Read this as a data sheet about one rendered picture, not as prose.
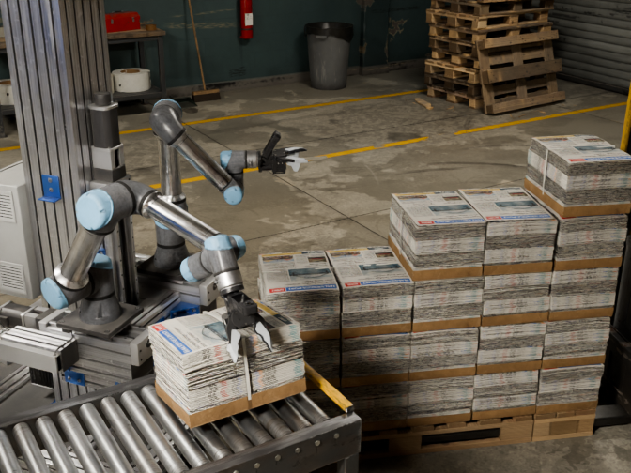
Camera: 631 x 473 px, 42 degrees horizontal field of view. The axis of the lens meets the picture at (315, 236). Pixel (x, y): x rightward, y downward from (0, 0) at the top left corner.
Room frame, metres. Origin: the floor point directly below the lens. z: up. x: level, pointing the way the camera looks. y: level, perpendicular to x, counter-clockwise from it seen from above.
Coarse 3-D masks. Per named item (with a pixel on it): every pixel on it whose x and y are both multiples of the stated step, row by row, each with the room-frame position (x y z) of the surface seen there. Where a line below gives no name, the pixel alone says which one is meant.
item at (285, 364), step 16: (272, 320) 2.14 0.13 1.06; (288, 320) 2.13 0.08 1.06; (256, 336) 2.03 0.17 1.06; (272, 336) 2.06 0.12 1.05; (288, 336) 2.08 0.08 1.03; (256, 352) 2.02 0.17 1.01; (272, 352) 2.05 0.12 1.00; (288, 352) 2.07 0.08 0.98; (256, 368) 2.02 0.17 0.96; (272, 368) 2.05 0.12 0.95; (288, 368) 2.07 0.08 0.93; (256, 384) 2.02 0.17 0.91; (272, 384) 2.04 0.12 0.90
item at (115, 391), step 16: (128, 384) 2.18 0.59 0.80; (144, 384) 2.18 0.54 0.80; (64, 400) 2.09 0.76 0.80; (80, 400) 2.09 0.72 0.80; (96, 400) 2.10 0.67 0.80; (16, 416) 2.01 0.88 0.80; (32, 416) 2.01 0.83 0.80; (128, 416) 2.15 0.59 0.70; (32, 432) 1.99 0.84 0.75; (16, 448) 1.97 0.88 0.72
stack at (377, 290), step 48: (288, 288) 2.81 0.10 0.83; (336, 288) 2.81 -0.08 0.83; (384, 288) 2.84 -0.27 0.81; (432, 288) 2.88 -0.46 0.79; (480, 288) 2.92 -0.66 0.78; (528, 288) 2.95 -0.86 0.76; (384, 336) 2.84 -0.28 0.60; (432, 336) 2.88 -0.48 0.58; (480, 336) 2.92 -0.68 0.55; (528, 336) 2.96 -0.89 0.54; (384, 384) 2.85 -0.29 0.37; (432, 384) 2.88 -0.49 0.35; (480, 384) 2.92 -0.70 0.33; (528, 384) 2.95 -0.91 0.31; (384, 432) 2.85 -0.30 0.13; (432, 432) 2.88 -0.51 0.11; (528, 432) 2.96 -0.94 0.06
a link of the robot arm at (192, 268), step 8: (192, 256) 2.15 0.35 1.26; (200, 256) 2.12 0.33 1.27; (184, 264) 2.15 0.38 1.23; (192, 264) 2.13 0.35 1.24; (200, 264) 2.11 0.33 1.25; (184, 272) 2.14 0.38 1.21; (192, 272) 2.12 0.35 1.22; (200, 272) 2.11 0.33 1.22; (208, 272) 2.11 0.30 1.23; (192, 280) 2.14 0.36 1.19; (200, 280) 2.15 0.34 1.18
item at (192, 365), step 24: (168, 336) 2.06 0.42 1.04; (192, 336) 2.05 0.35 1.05; (216, 336) 2.04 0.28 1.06; (168, 360) 2.02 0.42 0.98; (192, 360) 1.93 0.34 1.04; (216, 360) 1.96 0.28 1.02; (168, 384) 2.05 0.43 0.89; (192, 384) 1.92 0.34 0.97; (216, 384) 1.96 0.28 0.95; (192, 408) 1.91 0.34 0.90
